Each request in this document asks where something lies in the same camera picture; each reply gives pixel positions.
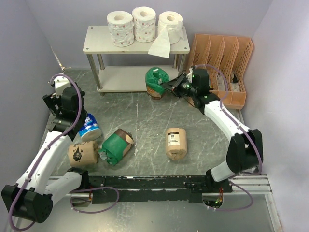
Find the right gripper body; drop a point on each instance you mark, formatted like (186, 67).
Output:
(186, 88)

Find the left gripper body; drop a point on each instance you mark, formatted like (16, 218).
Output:
(51, 100)

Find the green roll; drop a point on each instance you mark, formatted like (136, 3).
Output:
(154, 77)
(116, 146)

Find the blue Tempo roll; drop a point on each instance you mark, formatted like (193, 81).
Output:
(90, 130)

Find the tan roll with label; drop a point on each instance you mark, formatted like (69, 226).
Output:
(176, 143)

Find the plain white paper towel roll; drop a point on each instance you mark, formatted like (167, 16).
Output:
(169, 31)

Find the rose-print roll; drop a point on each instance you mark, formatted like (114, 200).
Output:
(144, 19)
(120, 25)

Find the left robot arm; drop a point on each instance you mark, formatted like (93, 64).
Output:
(31, 197)

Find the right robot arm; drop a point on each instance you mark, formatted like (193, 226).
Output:
(245, 149)

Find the white two-tier shelf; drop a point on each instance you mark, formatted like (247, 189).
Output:
(114, 78)

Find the brown wrapped roll black print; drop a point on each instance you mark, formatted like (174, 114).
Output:
(82, 154)

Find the orange plastic file organizer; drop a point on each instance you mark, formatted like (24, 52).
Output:
(231, 55)

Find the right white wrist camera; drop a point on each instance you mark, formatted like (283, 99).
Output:
(190, 74)

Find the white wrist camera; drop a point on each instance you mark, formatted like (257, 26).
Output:
(61, 83)
(190, 74)

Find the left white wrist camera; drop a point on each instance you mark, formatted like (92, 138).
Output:
(61, 83)

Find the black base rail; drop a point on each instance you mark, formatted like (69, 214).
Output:
(190, 188)

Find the aluminium extrusion rail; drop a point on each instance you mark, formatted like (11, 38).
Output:
(252, 183)

